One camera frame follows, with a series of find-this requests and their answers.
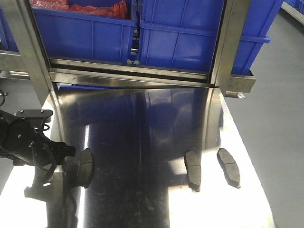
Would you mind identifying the stainless steel rack frame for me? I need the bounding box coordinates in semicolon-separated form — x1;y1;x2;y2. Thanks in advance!
0;0;256;104

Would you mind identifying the blue crate far left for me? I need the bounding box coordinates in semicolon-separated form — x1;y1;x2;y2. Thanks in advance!
0;7;19;52

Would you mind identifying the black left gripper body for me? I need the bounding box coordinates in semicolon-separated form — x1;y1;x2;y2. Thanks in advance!
0;109;56;168

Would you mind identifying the large blue crate with red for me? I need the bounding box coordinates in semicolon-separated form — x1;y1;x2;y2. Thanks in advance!
32;0;138;63

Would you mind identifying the large blue crate right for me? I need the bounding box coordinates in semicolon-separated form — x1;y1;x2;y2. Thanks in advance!
138;0;282;75

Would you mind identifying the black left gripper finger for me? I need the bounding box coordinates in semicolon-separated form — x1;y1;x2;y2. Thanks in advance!
51;141;76;157
54;155;67;166

